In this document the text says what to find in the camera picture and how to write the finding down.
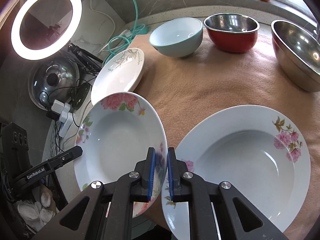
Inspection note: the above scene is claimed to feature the small red steel bowl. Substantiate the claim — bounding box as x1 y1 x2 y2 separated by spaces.
204 13 260 53

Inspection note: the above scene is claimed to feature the white leaf pattern plate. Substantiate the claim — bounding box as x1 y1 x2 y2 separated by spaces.
90 47 145 105

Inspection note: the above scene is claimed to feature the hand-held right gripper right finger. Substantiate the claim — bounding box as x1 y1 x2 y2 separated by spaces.
167 147 288 240

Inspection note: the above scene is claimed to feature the glass pot lid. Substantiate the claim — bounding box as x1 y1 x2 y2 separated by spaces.
27 55 80 107

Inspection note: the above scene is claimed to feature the large red steel bowl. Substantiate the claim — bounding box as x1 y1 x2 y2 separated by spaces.
271 20 320 92

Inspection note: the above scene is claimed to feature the large pink floral plate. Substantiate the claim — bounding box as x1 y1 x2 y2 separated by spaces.
161 104 311 238

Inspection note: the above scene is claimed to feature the white power adapter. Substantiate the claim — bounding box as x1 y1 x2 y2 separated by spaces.
59 112 73 137
51 99 72 116

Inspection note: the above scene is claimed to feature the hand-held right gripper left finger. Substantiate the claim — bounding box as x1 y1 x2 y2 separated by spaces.
32 147 157 240

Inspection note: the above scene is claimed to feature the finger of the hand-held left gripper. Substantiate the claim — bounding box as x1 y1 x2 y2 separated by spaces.
46 145 83 172

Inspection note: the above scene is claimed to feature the black cable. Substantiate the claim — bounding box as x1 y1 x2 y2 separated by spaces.
37 79 83 143

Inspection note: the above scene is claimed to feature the white ring light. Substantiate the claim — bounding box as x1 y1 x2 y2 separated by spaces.
11 0 82 60

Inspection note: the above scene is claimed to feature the white cable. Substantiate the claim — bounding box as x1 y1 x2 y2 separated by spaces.
82 0 117 54

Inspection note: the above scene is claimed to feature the teal hose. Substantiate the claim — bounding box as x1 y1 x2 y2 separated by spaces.
102 0 150 64

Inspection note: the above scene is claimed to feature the light blue ceramic bowl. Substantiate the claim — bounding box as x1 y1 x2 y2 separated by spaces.
149 17 203 58

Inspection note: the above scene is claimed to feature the white patterned cloth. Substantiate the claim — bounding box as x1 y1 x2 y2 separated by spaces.
16 186 59 230

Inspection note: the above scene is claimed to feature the small pink floral plate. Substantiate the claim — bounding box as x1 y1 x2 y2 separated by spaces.
74 92 168 218

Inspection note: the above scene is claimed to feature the pink towel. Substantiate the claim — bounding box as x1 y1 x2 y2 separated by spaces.
126 26 320 240

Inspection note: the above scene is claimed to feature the black tripod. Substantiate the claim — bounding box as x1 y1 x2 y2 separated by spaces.
67 44 103 75

